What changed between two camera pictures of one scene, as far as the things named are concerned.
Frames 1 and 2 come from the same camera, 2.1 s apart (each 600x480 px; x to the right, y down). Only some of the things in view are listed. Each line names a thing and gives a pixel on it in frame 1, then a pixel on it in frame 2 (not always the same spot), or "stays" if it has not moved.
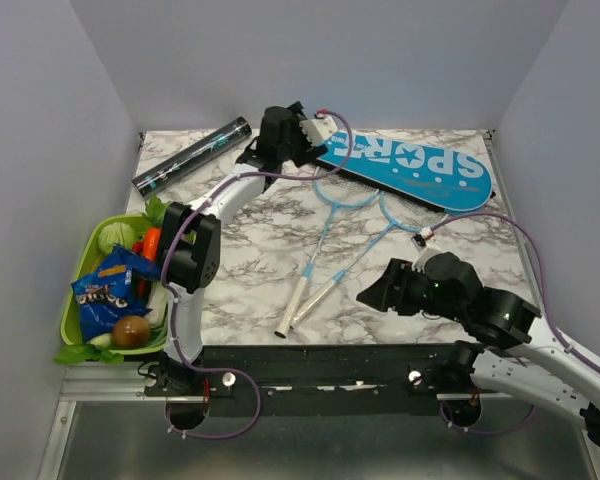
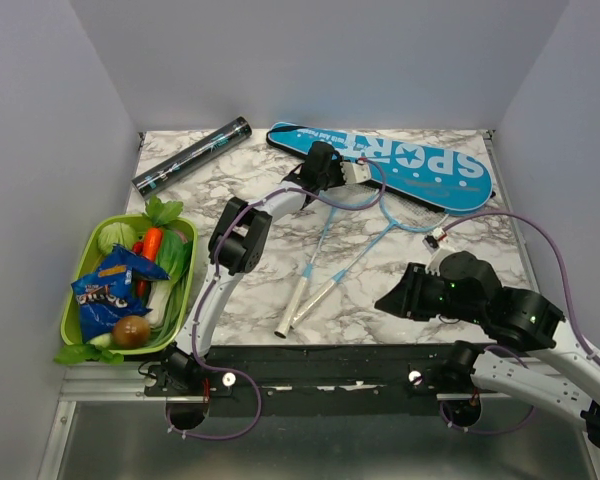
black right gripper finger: [381, 294] -> [398, 300]
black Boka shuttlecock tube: [193, 157] stays
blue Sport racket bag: [433, 178] stays
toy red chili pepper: [138, 248] stays
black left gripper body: [295, 146] -> [332, 178]
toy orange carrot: [151, 243] stays
